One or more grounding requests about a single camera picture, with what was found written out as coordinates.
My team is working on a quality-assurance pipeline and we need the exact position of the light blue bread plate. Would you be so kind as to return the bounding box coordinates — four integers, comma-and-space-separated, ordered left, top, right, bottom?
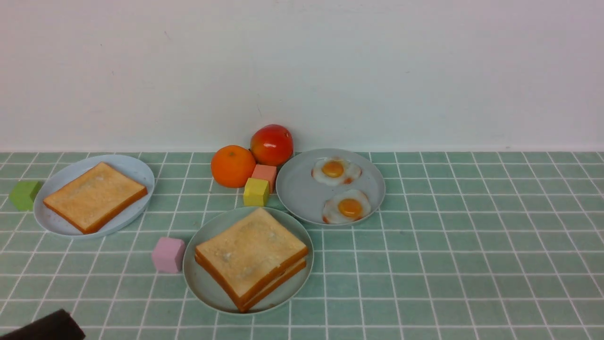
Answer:
33, 154, 156, 239

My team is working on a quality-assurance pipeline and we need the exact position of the toast slice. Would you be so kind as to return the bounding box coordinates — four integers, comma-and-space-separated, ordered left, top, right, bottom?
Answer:
238, 258, 307, 314
43, 162, 148, 235
193, 207, 311, 312

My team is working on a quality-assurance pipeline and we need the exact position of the mint green centre plate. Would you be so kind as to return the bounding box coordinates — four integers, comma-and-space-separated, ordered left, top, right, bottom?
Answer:
183, 207, 314, 315

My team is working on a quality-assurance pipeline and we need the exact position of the fried egg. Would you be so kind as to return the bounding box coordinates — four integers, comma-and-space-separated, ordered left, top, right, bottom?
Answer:
311, 157, 362, 187
323, 189, 372, 225

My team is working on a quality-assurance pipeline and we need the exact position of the red apple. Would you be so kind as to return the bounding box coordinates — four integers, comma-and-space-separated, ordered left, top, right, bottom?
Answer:
250, 124, 294, 167

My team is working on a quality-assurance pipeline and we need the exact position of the salmon cube block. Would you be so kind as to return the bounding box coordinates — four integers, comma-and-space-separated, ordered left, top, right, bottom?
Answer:
251, 164, 277, 194

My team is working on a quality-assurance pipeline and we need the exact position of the green cube block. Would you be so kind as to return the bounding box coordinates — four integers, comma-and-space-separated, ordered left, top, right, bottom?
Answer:
9, 180, 42, 211

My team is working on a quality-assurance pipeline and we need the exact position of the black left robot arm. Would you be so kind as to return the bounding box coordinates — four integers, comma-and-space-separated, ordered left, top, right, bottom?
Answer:
0, 308, 86, 340

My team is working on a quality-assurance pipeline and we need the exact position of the pink cube block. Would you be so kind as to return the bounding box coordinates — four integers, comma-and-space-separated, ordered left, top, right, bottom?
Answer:
151, 237, 186, 274

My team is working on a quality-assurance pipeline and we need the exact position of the yellow cube block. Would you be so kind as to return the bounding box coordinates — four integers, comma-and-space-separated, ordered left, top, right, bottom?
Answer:
243, 177, 270, 207

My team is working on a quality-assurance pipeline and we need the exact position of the orange fruit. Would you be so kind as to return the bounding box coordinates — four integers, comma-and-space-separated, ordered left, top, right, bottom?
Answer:
210, 145, 256, 188

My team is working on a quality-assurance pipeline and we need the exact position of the grey egg plate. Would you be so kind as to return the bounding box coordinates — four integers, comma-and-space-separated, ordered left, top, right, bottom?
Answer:
275, 148, 386, 227

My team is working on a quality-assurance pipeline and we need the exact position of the rear fried egg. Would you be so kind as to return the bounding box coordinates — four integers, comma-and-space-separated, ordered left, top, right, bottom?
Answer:
311, 157, 362, 187

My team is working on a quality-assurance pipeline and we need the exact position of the front fried egg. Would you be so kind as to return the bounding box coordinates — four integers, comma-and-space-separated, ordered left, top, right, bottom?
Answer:
323, 189, 372, 225

